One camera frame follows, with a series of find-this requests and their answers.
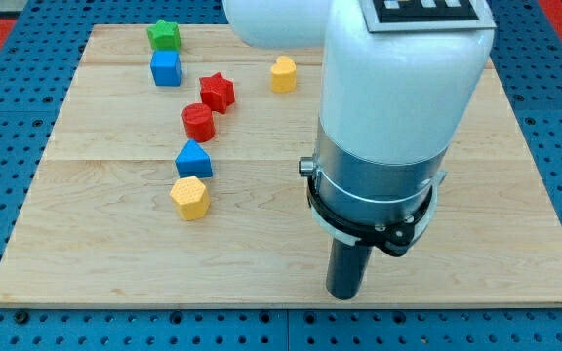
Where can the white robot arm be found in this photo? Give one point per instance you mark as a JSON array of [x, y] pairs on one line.
[[397, 77]]

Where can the yellow hexagon block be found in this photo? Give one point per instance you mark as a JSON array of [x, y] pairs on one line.
[[190, 197]]

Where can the blue triangle block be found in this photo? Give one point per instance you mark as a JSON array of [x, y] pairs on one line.
[[193, 160]]

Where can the red cylinder block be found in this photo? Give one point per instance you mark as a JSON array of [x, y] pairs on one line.
[[198, 122]]

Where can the yellow heart block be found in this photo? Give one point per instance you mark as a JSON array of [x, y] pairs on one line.
[[283, 75]]

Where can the red star block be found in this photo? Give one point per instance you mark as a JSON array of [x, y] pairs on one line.
[[217, 92]]

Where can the wooden board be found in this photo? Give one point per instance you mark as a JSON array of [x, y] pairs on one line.
[[99, 230]]

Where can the black cylindrical end effector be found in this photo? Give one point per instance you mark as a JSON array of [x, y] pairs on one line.
[[347, 265]]

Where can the blue cube block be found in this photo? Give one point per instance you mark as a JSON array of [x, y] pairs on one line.
[[166, 68]]

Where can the green star block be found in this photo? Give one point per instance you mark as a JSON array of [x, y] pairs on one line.
[[164, 35]]

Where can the fiducial marker plate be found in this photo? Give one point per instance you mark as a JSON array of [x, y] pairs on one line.
[[426, 15]]

